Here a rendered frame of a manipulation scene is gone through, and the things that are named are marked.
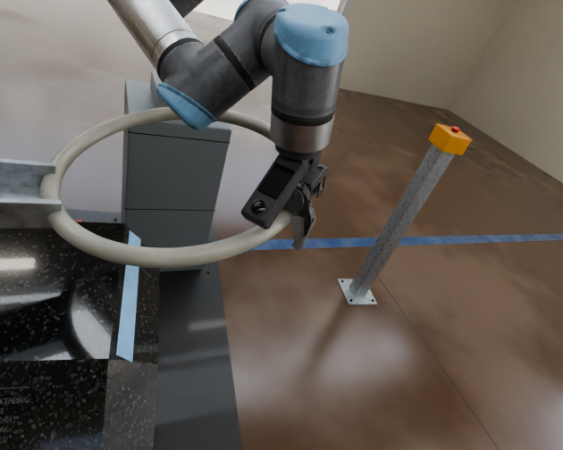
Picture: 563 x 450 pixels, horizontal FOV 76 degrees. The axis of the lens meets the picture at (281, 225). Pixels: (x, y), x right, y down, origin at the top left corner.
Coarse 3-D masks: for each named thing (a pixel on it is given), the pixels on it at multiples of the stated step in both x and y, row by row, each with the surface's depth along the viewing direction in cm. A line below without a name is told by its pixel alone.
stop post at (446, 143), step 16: (448, 128) 160; (448, 144) 155; (464, 144) 157; (432, 160) 164; (448, 160) 163; (416, 176) 173; (432, 176) 167; (416, 192) 172; (400, 208) 182; (416, 208) 179; (400, 224) 184; (384, 240) 192; (368, 256) 205; (384, 256) 198; (368, 272) 204; (352, 288) 218; (368, 288) 215; (352, 304) 211; (368, 304) 215
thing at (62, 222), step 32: (96, 128) 75; (128, 128) 81; (256, 128) 83; (64, 160) 67; (64, 224) 55; (96, 256) 53; (128, 256) 52; (160, 256) 52; (192, 256) 53; (224, 256) 54
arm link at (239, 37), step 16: (256, 0) 52; (272, 0) 50; (240, 16) 52; (256, 16) 50; (272, 16) 47; (224, 32) 51; (240, 32) 50; (256, 32) 49; (240, 48) 50; (256, 48) 49; (240, 64) 51; (256, 64) 52; (256, 80) 54
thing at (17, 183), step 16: (0, 160) 59; (16, 160) 60; (0, 176) 60; (16, 176) 61; (32, 176) 62; (0, 192) 59; (16, 192) 60; (32, 192) 62; (0, 208) 52; (16, 208) 53; (32, 208) 55; (48, 208) 56; (0, 224) 54; (16, 224) 55; (32, 224) 56; (48, 224) 57
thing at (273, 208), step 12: (276, 168) 54; (288, 168) 53; (300, 168) 53; (264, 180) 54; (276, 180) 53; (288, 180) 53; (264, 192) 53; (276, 192) 52; (288, 192) 53; (252, 204) 52; (264, 204) 52; (276, 204) 52; (252, 216) 52; (264, 216) 51; (276, 216) 53; (264, 228) 52
